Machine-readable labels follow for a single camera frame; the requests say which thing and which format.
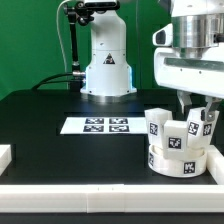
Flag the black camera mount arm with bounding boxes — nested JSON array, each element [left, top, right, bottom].
[[63, 0, 101, 79]]

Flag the white left fence piece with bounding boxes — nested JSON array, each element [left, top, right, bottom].
[[0, 145, 12, 176]]

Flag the white front fence bar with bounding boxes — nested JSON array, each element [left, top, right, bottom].
[[0, 185, 224, 213]]

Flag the black cables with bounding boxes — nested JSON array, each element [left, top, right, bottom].
[[31, 72, 86, 91]]

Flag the white round stool seat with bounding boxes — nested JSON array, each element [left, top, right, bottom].
[[148, 145, 207, 178]]

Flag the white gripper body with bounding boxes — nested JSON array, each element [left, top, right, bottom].
[[153, 24, 224, 99]]

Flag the white marker base sheet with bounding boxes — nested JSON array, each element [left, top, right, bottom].
[[60, 117, 147, 135]]

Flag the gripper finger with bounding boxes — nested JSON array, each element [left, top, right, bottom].
[[177, 90, 192, 116], [201, 96, 222, 122]]

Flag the white cable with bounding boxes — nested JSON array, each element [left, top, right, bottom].
[[55, 0, 73, 74]]

